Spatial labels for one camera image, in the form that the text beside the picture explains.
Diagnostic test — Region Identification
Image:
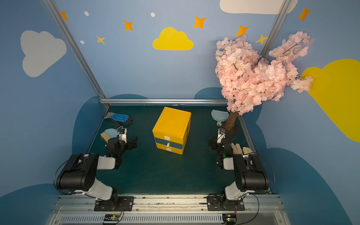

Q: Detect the yellow drawer cabinet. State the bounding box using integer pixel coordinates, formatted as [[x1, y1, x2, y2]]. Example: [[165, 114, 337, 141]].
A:
[[152, 107, 191, 155]]

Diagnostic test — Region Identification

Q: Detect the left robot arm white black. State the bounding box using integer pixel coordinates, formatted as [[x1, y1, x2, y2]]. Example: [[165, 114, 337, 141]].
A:
[[55, 137, 137, 212]]

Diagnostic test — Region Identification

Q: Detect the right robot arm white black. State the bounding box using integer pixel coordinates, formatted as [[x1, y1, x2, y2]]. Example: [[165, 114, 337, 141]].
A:
[[206, 138, 270, 212]]

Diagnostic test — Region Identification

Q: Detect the small blue hand brush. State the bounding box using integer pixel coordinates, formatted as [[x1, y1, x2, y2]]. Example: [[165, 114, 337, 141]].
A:
[[100, 128, 118, 143]]

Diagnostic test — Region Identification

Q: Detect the yellow work glove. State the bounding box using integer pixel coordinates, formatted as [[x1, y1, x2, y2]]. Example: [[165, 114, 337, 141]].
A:
[[242, 147, 254, 155]]

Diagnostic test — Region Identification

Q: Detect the blue black work glove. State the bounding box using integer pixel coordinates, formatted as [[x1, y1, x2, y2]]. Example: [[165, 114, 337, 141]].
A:
[[104, 112, 133, 126]]

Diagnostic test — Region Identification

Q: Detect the light blue dustpan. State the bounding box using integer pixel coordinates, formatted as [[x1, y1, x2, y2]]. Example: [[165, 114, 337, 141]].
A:
[[211, 110, 229, 127]]

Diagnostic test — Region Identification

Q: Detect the right controller board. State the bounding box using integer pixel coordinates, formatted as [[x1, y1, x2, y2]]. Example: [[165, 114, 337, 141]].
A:
[[222, 214, 237, 225]]

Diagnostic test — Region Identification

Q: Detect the controller board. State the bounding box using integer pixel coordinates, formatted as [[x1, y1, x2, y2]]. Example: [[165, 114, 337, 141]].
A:
[[222, 214, 237, 225], [103, 214, 121, 224]]

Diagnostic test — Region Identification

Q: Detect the pink cherry blossom tree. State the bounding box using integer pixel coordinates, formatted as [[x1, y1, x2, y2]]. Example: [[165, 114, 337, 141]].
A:
[[215, 31, 314, 132]]

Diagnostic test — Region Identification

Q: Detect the left controller board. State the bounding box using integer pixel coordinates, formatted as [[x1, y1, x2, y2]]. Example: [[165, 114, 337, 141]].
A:
[[103, 214, 121, 224]]

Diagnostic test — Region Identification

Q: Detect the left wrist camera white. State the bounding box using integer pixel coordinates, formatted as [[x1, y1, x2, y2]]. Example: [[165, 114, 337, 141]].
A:
[[117, 127, 127, 143]]

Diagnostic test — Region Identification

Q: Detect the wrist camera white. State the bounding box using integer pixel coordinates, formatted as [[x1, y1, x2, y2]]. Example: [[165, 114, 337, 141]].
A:
[[217, 128, 226, 143], [117, 127, 127, 143]]

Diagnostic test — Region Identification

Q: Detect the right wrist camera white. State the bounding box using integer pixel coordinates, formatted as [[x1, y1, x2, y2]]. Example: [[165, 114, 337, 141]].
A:
[[217, 128, 226, 143]]

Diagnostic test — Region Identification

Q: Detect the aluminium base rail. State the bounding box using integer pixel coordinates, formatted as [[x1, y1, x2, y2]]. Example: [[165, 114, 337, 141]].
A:
[[47, 194, 290, 225]]

